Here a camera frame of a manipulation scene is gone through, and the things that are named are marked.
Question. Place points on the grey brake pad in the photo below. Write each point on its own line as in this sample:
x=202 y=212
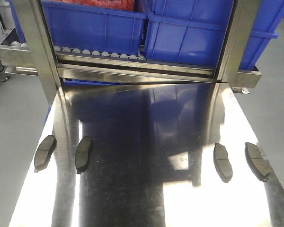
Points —
x=222 y=163
x=43 y=153
x=258 y=165
x=82 y=154

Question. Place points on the lower blue bin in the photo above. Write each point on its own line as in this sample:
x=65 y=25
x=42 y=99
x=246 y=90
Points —
x=74 y=82

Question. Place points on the right blue plastic bin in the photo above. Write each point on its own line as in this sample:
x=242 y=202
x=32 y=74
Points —
x=193 y=31

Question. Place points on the blue plastic bin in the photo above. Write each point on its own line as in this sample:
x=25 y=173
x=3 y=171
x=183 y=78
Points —
x=193 y=31
x=95 y=28

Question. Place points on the left blue plastic bin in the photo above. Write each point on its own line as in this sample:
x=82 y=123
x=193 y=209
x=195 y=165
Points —
x=95 y=28

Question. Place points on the red material in bin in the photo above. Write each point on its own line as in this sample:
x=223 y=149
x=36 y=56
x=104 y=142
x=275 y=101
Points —
x=127 y=5

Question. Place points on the stainless steel roller rack frame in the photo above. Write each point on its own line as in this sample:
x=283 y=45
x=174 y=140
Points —
x=39 y=57

